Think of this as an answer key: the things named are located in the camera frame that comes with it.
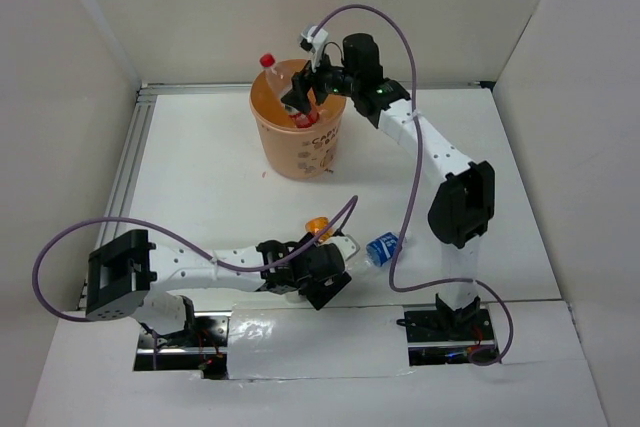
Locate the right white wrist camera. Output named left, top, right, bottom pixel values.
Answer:
left=299, top=25, right=329, bottom=73

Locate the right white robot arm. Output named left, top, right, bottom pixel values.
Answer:
left=281, top=26, right=495, bottom=339

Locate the orange plastic bin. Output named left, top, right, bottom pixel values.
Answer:
left=250, top=73, right=346, bottom=180

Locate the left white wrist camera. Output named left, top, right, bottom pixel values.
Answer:
left=327, top=235, right=360, bottom=263

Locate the clear bottle red label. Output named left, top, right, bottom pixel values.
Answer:
left=259, top=53, right=319, bottom=129

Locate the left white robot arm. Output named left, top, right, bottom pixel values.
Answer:
left=86, top=229, right=359, bottom=346

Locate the clear bottle blue label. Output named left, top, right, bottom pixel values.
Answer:
left=348, top=231, right=411, bottom=278

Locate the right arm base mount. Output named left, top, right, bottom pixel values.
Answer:
left=396, top=296, right=499, bottom=367

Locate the orange juice bottle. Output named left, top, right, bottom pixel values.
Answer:
left=305, top=217, right=334, bottom=243

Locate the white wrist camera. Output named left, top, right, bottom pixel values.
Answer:
left=299, top=25, right=329, bottom=73
left=327, top=235, right=360, bottom=263

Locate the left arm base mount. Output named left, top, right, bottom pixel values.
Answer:
left=133, top=311, right=231, bottom=380

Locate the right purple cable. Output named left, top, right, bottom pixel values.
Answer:
left=314, top=4, right=516, bottom=366

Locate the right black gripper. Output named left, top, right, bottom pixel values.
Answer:
left=281, top=43, right=360, bottom=115

